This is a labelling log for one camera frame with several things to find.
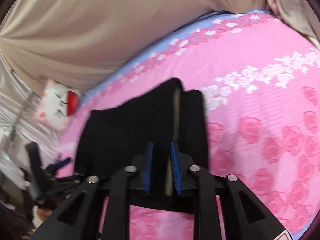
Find silver satin curtain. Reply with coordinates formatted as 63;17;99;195
1;55;60;162

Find white cat face pillow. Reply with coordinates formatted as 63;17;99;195
34;79;83;131

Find pink rose bedsheet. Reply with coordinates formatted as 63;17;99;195
58;10;319;239

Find floral cream blanket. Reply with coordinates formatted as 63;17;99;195
267;0;319;48

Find beige curtain sheet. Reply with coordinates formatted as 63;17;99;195
1;0;267;94

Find black pants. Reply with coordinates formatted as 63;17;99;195
74;77;209;214

